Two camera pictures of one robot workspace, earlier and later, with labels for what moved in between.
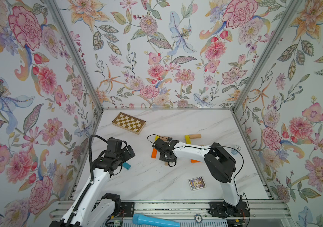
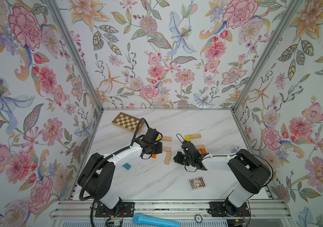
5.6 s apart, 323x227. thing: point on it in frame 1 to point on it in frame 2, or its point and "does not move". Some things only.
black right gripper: x=161 y=158 to x=177 y=160
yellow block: x=187 y=139 does not move
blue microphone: x=139 y=219 does not move
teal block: x=126 y=165 does not move
